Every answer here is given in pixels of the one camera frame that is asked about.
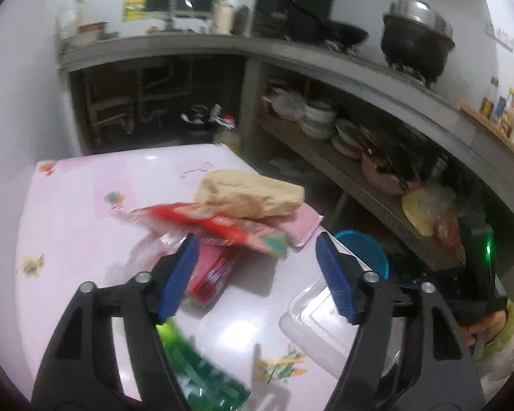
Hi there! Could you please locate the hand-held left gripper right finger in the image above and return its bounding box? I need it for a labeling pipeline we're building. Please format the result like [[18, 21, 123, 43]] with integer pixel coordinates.
[[316, 232, 486, 411]]

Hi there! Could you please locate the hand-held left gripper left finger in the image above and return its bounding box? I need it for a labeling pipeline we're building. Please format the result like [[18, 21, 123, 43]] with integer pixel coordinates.
[[31, 235, 202, 411]]

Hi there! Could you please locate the red cardboard box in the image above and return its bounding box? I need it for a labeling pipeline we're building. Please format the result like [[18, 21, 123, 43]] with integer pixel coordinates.
[[184, 243, 241, 309]]

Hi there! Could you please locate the blue plastic basket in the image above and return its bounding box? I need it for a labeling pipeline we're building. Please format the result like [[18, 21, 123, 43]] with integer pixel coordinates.
[[333, 230, 390, 281]]

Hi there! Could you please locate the clear printed plastic bag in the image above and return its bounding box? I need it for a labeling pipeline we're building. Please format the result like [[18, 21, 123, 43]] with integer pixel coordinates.
[[128, 228, 189, 266]]

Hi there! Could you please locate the red snack wrapper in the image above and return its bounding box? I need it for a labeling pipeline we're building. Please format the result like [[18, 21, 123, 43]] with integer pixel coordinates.
[[128, 203, 293, 261]]

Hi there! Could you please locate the green label plastic bottle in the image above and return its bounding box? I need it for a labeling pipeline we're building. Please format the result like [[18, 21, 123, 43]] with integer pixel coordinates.
[[156, 321, 251, 411]]

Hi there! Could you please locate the brown paper bag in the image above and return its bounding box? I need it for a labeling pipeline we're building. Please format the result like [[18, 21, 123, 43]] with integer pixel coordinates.
[[195, 170, 306, 220]]

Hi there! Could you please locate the person's right forearm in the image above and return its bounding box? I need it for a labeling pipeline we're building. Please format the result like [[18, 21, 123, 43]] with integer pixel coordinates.
[[473, 300, 514, 401]]

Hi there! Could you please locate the person's right hand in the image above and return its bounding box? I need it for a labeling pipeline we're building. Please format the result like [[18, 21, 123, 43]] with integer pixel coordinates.
[[466, 308, 508, 355]]

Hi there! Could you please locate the clear plastic food container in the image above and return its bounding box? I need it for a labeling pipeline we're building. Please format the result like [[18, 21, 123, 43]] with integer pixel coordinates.
[[279, 274, 401, 379]]

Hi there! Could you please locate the pink sponge cloth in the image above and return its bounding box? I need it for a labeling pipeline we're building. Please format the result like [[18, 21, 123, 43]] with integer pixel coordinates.
[[278, 204, 324, 248]]

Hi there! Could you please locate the yellow plastic bag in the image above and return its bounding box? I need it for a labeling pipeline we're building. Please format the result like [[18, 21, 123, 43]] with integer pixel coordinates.
[[401, 188, 448, 237]]

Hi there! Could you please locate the pink cooking pot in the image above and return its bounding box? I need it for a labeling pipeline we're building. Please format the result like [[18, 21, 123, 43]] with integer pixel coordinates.
[[360, 152, 423, 197]]

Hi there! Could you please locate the grey concrete shelf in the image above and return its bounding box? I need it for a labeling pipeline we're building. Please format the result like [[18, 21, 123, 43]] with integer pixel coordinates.
[[257, 115, 465, 271]]

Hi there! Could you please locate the stack of plates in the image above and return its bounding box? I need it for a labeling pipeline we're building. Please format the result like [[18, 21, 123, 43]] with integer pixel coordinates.
[[331, 117, 375, 158]]

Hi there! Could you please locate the row of condiment bottles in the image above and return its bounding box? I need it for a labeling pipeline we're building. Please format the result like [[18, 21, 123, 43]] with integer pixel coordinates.
[[480, 76, 514, 138]]

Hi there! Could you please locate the yellow cooking oil bottle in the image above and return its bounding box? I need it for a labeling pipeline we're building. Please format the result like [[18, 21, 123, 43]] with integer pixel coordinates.
[[214, 115, 241, 155]]

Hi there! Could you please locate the stack of white bowls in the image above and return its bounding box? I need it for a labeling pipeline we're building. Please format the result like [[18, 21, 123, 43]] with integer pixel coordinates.
[[300, 99, 339, 141]]

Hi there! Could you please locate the black pan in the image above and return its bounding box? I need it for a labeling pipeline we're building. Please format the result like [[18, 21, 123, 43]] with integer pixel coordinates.
[[181, 103, 217, 131]]

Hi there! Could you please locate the white plastic bag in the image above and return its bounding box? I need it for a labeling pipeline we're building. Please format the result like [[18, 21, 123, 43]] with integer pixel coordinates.
[[263, 88, 306, 118]]

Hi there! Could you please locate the black pot with metal lid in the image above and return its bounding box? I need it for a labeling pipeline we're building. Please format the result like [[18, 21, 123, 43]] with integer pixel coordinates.
[[381, 0, 456, 86]]

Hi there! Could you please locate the grey concrete counter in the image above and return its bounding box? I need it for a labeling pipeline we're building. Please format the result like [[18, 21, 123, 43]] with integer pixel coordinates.
[[58, 33, 514, 245]]

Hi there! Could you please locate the black wok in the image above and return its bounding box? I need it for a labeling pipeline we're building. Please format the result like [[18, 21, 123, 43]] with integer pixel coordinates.
[[289, 2, 370, 52]]

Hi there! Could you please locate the white cup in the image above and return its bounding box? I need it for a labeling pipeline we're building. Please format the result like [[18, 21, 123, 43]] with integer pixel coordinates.
[[213, 2, 235, 36]]

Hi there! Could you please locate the yellow green packet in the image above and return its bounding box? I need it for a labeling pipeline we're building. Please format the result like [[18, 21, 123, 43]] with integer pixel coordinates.
[[123, 0, 150, 23]]

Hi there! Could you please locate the black kitchen appliance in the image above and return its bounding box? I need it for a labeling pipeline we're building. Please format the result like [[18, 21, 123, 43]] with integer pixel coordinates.
[[252, 0, 338, 41]]

